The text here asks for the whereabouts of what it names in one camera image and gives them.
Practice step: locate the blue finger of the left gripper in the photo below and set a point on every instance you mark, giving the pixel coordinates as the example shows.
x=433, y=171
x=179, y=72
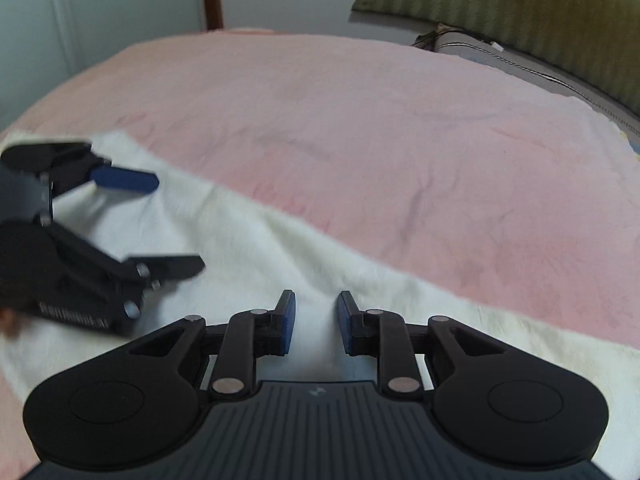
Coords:
x=123, y=179
x=163, y=269

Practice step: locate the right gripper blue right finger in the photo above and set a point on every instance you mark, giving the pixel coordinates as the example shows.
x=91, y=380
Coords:
x=382, y=335

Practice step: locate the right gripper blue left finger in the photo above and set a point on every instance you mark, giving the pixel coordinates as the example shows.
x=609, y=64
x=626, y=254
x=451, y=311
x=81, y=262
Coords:
x=248, y=337

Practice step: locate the white textured pants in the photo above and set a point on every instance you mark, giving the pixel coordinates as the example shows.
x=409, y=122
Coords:
x=253, y=252

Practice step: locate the person's left hand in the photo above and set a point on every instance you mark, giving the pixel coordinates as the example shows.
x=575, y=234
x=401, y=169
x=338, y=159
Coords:
x=10, y=323

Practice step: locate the pink bed blanket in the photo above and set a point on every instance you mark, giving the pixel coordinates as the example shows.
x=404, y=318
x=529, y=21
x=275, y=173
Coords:
x=447, y=170

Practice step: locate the grey striped pillow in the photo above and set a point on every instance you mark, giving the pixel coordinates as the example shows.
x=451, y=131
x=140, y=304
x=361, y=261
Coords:
x=486, y=51

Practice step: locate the olive padded headboard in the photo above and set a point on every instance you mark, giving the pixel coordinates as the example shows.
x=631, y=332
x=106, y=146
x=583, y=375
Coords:
x=594, y=40

